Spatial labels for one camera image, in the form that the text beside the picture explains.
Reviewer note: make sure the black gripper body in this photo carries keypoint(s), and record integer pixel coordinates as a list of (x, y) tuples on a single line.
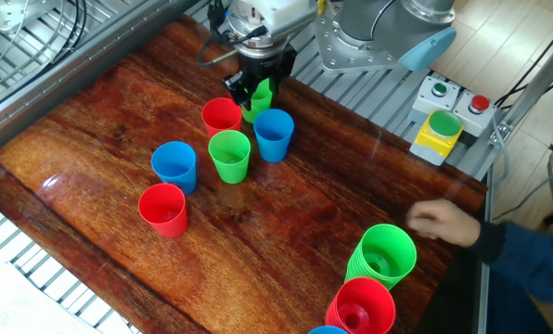
[(267, 62)]

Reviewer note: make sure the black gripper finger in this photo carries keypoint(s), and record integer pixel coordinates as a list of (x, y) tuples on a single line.
[(275, 84), (239, 86)]

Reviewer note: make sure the green plastic cup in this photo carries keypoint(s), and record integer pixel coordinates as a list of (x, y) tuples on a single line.
[(229, 160), (261, 106)]

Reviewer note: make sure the red plastic cup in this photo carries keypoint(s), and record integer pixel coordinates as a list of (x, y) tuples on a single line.
[(221, 116), (163, 213)]

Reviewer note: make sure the blue plastic cup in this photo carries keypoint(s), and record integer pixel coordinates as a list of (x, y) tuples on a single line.
[(273, 137), (174, 169)]

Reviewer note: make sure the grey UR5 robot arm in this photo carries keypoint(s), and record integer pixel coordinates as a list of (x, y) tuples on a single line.
[(383, 28)]

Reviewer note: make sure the green cup stack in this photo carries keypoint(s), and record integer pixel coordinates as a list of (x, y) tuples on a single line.
[(383, 253)]

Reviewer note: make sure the red cup stack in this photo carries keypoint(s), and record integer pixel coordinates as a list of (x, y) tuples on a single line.
[(362, 306)]

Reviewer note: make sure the blue cup stack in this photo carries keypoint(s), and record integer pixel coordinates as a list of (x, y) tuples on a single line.
[(327, 330)]

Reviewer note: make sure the white paper stack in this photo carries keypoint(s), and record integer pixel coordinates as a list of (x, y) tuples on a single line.
[(7, 306)]

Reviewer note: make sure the person's right hand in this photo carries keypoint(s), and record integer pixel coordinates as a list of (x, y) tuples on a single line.
[(448, 222)]

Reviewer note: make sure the yellow tag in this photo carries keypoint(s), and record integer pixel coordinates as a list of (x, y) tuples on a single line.
[(320, 5)]

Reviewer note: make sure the glossy wood grain board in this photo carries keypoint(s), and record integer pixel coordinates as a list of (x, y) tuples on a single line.
[(267, 222)]

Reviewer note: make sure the white box green button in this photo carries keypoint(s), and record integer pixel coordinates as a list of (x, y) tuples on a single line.
[(436, 95)]

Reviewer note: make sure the yellow box green button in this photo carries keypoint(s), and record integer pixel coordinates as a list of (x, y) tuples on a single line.
[(436, 141)]

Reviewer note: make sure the white box red button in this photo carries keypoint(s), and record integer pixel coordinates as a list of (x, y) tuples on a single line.
[(473, 116)]

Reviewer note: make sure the blue trouser leg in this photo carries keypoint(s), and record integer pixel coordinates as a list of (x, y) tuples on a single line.
[(513, 311)]

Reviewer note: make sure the silver metal bracket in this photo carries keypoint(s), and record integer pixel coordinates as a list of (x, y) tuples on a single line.
[(7, 14)]

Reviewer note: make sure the grey aluminium post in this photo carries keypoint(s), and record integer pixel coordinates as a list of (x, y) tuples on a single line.
[(534, 90)]

